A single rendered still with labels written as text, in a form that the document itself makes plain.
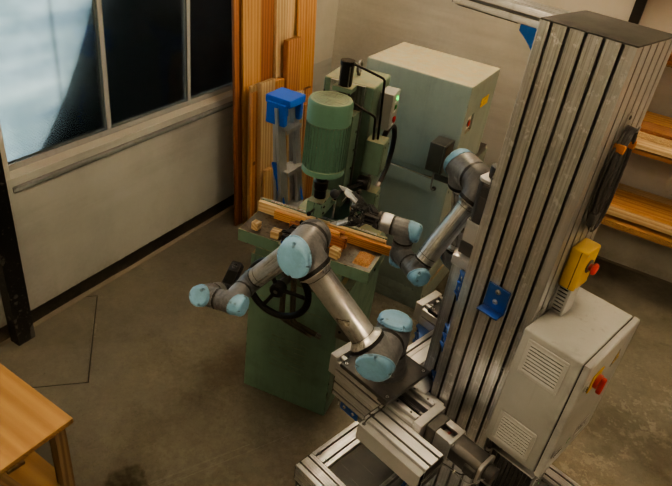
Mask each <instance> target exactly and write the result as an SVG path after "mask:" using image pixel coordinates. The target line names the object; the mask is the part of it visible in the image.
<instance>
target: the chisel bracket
mask: <svg viewBox="0 0 672 486"><path fill-rule="evenodd" d="M330 191H331V190H328V189H327V190H326V197H325V198H324V199H316V198H315V197H314V194H313V195H312V196H311V197H310V198H309V199H308V200H307V207H306V213H307V212H308V211H311V210H312V209H313V208H314V209H315V210H314V211H313V212H312V213H311V216H314V217H317V218H321V217H322V216H323V215H324V214H325V213H326V212H327V211H328V210H329V209H330V208H331V206H332V205H333V203H331V200H332V197H331V196H330Z"/></svg>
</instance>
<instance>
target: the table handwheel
mask: <svg viewBox="0 0 672 486"><path fill-rule="evenodd" d="M264 258H265V257H263V258H260V259H258V260H256V261H254V262H253V263H252V264H251V265H250V267H249V268H248V269H250V268H252V267H253V266H255V265H256V264H257V263H259V262H260V261H261V260H262V259H264ZM290 281H291V276H287V277H284V278H281V279H280V280H276V278H273V279H272V282H273V284H272V285H271V286H270V288H269V291H270V293H271V294H270V295H269V296H268V297H267V298H266V299H265V300H264V301H262V300H261V299H260V298H259V296H258V295H257V293H256V292H255V293H254V294H253V295H252V296H251V298H252V300H253V301H254V302H255V304H256V305H257V306H258V307H259V308H260V309H261V310H263V311H264V312H265V313H267V314H269V315H271V316H273V317H275V318H278V319H283V320H292V319H296V318H299V317H301V316H303V315H304V314H305V313H306V312H307V311H308V309H309V307H310V305H311V300H312V293H311V288H310V286H309V285H308V284H307V283H302V282H300V281H299V282H300V283H301V285H302V287H303V290H304V295H305V296H303V295H300V294H297V293H294V292H292V291H289V290H287V285H288V284H289V283H290ZM283 294H288V295H291V296H294V297H297V298H299V299H302V300H304V303H303V305H302V307H301V308H300V309H299V310H297V311H295V312H292V313H283V312H279V311H276V310H274V309H272V308H270V307H269V306H267V305H266V304H267V303H268V302H269V301H270V300H271V299H272V298H273V297H276V298H280V297H282V296H283Z"/></svg>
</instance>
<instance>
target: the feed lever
mask: <svg viewBox="0 0 672 486"><path fill-rule="evenodd" d="M370 185H371V175H370V174H368V175H367V176H364V175H359V176H358V178H357V181H356V184H354V185H351V186H349V187H346V188H348V189H350V190H351V189H353V188H359V189H362V190H365V191H367V190H368V189H369V187H370ZM341 193H343V191H342V190H336V189H333V190H331V191H330V196H331V197H332V198H334V199H335V198H338V196H339V194H341Z"/></svg>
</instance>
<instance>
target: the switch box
mask: <svg viewBox="0 0 672 486"><path fill-rule="evenodd" d="M400 92H401V89H399V88H395V87H391V86H387V87H386V88H385V93H384V102H383V110H382V118H381V127H380V129H382V130H386V131H388V130H389V129H390V128H391V127H392V126H393V125H394V123H395V122H394V123H393V121H392V119H393V117H394V116H396V113H397V108H398V103H399V98H398V100H396V97H397V95H398V96H399V97H400ZM381 98H382V91H381V92H380V98H379V104H378V110H377V116H376V128H378V123H379V115H380V106H381ZM396 101H397V102H396ZM395 102H396V103H395ZM396 104H397V108H396V110H395V112H394V107H395V105H396ZM393 112H394V113H393ZM392 123H393V124H392ZM391 124H392V125H391Z"/></svg>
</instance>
